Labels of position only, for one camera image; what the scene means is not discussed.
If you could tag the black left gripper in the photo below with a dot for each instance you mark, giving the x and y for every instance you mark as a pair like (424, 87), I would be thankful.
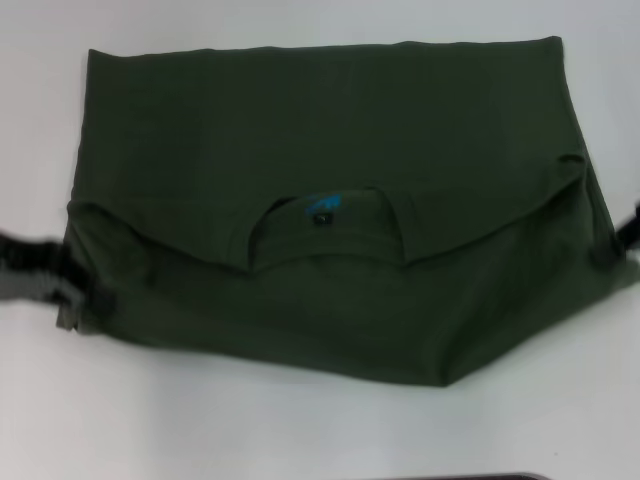
(25, 272)

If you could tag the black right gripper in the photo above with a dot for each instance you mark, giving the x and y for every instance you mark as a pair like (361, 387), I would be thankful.
(634, 227)

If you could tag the dark green FREE t-shirt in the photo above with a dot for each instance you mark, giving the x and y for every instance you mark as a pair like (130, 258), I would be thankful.
(325, 275)

